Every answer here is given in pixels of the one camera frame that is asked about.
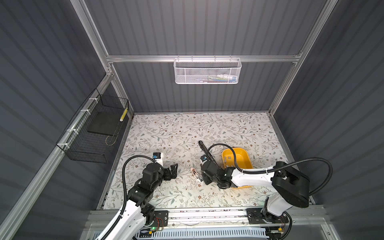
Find pink small stapler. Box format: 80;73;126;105
191;168;203;183

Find black stapler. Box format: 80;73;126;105
198;141;216;164

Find yellow plastic tray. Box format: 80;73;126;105
222;148;253;171

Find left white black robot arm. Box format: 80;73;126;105
97;163;178;240

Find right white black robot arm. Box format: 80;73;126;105
201;160;310;217

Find yellow marker in basket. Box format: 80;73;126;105
120;108;128;122

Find black pad in basket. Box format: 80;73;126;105
87;112;120;136

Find items in white basket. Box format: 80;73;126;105
197;74;238;84

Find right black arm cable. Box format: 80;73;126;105
206;143;334;196

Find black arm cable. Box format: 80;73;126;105
206;143;334;196
98;154;157;240

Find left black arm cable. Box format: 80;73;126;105
98;154;157;240

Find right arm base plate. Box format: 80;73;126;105
246;208;289;226

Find black wire basket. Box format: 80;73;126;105
57;91;130;164

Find white wire mesh basket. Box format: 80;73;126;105
173;58;242;85

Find aluminium mounting rail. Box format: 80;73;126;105
84;205;329;231

